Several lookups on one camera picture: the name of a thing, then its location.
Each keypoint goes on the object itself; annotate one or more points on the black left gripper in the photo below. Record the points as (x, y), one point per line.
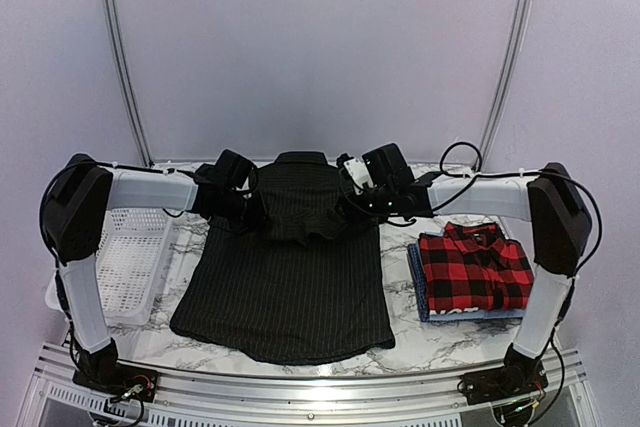
(259, 219)

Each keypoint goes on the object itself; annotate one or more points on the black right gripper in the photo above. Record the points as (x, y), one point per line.
(352, 202)

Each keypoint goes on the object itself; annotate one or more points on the black pinstriped long sleeve shirt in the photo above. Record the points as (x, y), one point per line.
(307, 290)

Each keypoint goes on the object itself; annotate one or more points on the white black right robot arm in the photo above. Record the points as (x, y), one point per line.
(548, 199)

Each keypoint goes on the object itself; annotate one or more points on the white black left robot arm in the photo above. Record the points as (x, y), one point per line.
(71, 217)

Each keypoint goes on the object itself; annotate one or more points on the blue checked folded shirt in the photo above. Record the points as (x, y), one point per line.
(419, 281)

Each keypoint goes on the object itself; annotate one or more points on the red black plaid shirt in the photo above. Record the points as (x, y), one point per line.
(474, 268)

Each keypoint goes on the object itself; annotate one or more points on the white plastic laundry basket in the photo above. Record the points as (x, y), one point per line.
(132, 252)

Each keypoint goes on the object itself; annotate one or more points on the light blue folded shirt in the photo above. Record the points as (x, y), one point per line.
(472, 314)

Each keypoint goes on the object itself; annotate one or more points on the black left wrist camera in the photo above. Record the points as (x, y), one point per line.
(236, 172)

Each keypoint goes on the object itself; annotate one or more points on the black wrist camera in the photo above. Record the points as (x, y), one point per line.
(383, 166)
(236, 172)

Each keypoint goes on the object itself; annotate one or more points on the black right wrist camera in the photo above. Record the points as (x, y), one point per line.
(383, 166)

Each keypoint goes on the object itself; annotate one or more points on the aluminium front frame rail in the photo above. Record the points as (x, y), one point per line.
(191, 398)

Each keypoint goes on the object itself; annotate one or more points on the right aluminium corner post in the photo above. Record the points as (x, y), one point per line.
(513, 47)

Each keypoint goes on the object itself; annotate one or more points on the aluminium corner post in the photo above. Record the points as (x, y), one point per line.
(513, 47)
(125, 81)

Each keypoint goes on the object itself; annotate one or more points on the left aluminium corner post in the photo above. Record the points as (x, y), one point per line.
(125, 81)

